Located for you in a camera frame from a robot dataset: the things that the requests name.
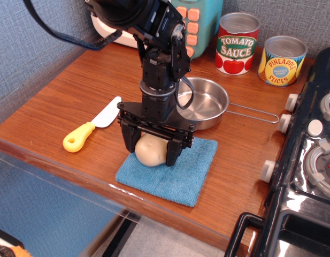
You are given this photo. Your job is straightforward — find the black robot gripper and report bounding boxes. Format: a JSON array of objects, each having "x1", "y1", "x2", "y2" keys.
[{"x1": 117, "y1": 85, "x2": 196, "y2": 167}]

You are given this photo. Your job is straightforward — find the beige toy potato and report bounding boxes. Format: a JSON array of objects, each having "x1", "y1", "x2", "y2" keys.
[{"x1": 135, "y1": 133, "x2": 168, "y2": 167}]

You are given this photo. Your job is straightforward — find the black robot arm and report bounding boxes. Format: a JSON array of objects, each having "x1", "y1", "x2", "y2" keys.
[{"x1": 87, "y1": 1, "x2": 196, "y2": 167}]

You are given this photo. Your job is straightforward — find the blue folded cloth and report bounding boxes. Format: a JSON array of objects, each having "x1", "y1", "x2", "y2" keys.
[{"x1": 116, "y1": 137, "x2": 218, "y2": 207}]

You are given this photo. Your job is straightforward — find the teal white toy microwave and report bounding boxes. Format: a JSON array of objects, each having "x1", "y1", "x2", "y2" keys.
[{"x1": 86, "y1": 1, "x2": 223, "y2": 59}]

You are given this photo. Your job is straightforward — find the tomato sauce toy can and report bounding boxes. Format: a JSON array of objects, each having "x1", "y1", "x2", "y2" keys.
[{"x1": 215, "y1": 12, "x2": 260, "y2": 75}]

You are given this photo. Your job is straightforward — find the pineapple slices toy can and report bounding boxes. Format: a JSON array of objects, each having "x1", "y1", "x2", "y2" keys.
[{"x1": 258, "y1": 35, "x2": 308, "y2": 87}]

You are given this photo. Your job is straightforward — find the black toy stove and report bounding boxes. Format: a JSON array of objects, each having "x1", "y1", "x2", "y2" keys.
[{"x1": 225, "y1": 47, "x2": 330, "y2": 256}]

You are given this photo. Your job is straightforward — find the orange fuzzy object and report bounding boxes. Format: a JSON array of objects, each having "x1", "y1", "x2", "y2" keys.
[{"x1": 0, "y1": 245, "x2": 32, "y2": 257}]

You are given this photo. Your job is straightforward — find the silver pot with wire handle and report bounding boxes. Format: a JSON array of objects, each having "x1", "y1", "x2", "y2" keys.
[{"x1": 177, "y1": 77, "x2": 279, "y2": 130}]

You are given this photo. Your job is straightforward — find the yellow handled toy knife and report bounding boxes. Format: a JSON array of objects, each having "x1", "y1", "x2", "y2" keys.
[{"x1": 63, "y1": 96, "x2": 122, "y2": 153}]

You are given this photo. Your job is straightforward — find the black braided cable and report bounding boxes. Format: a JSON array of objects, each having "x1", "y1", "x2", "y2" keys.
[{"x1": 22, "y1": 0, "x2": 122, "y2": 51}]

